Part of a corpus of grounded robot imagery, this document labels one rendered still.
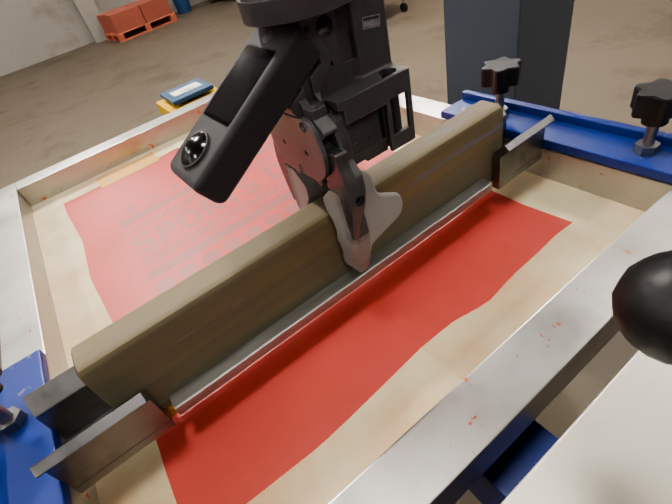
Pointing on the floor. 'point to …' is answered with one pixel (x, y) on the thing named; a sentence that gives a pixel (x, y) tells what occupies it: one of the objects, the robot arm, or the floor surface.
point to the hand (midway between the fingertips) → (336, 252)
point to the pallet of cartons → (135, 19)
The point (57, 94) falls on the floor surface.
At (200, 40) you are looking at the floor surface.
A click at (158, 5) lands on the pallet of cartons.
